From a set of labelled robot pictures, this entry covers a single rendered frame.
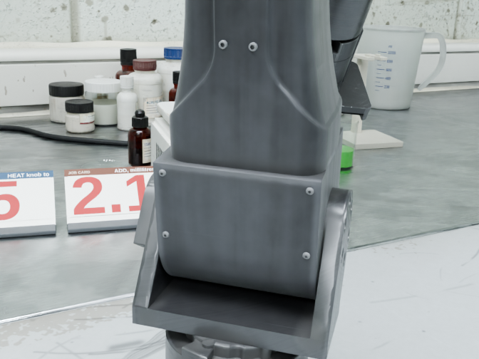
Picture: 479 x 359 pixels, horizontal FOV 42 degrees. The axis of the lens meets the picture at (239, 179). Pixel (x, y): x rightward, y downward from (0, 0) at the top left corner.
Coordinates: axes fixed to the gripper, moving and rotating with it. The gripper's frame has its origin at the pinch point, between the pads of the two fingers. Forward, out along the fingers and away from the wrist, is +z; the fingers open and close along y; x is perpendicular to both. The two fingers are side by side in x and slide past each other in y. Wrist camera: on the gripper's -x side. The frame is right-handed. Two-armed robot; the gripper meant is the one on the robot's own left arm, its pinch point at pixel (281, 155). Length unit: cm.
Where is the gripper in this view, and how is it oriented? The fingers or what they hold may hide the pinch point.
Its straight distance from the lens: 58.0
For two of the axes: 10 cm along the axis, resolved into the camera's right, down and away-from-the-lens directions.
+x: 0.7, 7.2, -6.9
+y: -9.8, -0.8, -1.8
